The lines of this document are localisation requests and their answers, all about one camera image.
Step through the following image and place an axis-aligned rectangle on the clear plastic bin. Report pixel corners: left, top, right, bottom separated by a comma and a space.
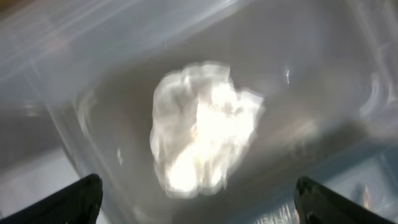
1, 0, 397, 223

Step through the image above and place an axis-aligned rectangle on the white tissue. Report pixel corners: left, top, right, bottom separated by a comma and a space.
150, 61, 266, 198

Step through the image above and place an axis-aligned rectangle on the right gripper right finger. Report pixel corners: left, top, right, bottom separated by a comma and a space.
294, 176, 394, 224

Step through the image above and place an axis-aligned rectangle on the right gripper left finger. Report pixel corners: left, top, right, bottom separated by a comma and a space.
1, 174, 103, 224

